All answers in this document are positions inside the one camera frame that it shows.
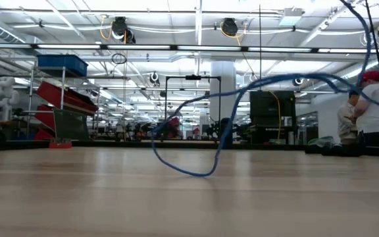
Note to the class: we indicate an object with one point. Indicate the white building column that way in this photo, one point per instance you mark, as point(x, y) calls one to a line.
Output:
point(222, 75)

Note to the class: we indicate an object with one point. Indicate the red plastic bin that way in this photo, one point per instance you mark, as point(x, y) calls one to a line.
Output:
point(41, 134)
point(53, 93)
point(43, 116)

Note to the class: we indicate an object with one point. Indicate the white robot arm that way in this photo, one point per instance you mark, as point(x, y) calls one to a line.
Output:
point(3, 97)

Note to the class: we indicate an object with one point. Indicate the black aluminium table frame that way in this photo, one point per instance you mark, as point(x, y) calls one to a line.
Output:
point(18, 145)

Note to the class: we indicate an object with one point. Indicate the black camera gantry frame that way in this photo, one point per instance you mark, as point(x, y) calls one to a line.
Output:
point(192, 77)

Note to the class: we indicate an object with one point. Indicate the small red box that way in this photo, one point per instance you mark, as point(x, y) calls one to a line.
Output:
point(60, 144)

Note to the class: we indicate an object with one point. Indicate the blue plastic tote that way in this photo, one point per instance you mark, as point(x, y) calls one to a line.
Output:
point(62, 63)

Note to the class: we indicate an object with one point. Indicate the black background robot arm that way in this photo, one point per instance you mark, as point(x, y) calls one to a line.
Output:
point(225, 125)
point(171, 126)

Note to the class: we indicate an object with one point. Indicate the metal shelf rack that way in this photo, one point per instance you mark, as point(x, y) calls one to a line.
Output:
point(62, 89)

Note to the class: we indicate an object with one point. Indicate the black monitor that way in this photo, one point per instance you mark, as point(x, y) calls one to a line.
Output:
point(265, 105)

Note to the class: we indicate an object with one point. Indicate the thin vertical pole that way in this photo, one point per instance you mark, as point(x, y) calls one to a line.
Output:
point(260, 49)

